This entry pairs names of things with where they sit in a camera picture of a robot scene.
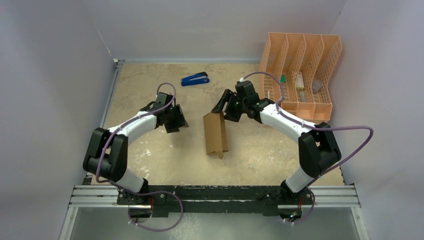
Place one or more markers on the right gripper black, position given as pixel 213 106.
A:
pixel 231 106

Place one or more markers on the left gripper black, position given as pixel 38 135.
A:
pixel 175 127

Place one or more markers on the brown cardboard box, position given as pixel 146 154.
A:
pixel 215 134

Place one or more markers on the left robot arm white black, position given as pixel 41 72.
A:
pixel 107 152

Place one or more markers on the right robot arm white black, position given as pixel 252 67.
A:
pixel 317 146

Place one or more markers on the blue black stapler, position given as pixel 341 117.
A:
pixel 195 79

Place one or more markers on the green item in organizer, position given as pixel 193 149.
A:
pixel 283 78

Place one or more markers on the white bottle in organizer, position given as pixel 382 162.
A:
pixel 299 82

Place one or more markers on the orange plastic file organizer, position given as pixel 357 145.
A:
pixel 299 68

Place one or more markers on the grey round item in organizer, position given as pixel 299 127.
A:
pixel 316 85

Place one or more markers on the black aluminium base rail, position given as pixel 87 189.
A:
pixel 264 200

